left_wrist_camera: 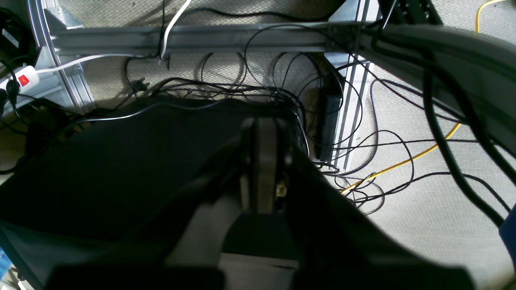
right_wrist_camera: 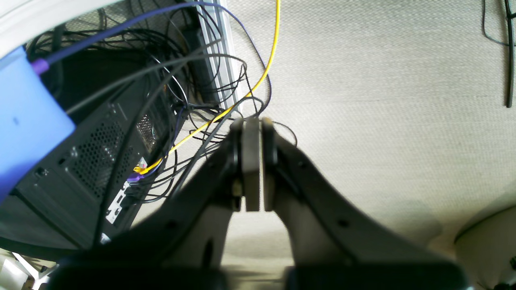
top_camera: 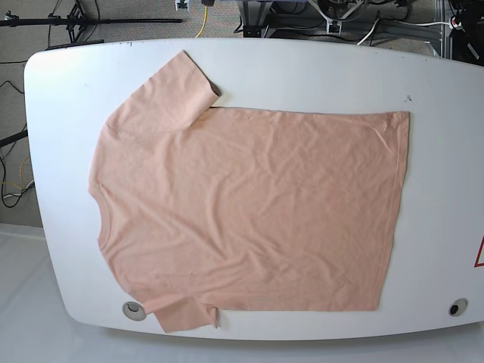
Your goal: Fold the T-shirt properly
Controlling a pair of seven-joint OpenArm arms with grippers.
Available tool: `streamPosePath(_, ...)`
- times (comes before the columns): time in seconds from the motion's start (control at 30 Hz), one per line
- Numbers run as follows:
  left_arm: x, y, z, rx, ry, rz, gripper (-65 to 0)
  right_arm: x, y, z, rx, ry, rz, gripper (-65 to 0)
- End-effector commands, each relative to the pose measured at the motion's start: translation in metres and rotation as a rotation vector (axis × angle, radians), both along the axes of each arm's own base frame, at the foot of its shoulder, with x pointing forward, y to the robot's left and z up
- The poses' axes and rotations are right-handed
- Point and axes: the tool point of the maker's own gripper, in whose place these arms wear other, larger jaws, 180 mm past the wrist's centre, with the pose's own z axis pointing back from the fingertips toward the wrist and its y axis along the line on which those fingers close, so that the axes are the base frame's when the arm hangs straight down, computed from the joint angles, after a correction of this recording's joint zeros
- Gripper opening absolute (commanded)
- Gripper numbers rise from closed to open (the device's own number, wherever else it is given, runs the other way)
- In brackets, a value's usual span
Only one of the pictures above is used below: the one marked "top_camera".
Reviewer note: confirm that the peach pink T-shirt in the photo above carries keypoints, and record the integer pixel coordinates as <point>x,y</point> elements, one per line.
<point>206,208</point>

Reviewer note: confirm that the black tripod stand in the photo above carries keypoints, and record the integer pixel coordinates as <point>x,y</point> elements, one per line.
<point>79,26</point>

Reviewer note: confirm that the red triangle sticker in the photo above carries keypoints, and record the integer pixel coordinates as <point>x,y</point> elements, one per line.
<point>479,258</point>

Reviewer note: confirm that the left table cable grommet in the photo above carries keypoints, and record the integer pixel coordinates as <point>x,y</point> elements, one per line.
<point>134,311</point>

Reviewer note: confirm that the table cable grommet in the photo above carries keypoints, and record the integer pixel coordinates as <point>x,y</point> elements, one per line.
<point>134,311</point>
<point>458,307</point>

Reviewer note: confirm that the aluminium frame stand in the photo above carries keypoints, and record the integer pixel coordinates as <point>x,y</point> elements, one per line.
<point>355,22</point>

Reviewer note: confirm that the right table cable grommet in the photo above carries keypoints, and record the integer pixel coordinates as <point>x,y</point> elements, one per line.
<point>458,307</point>

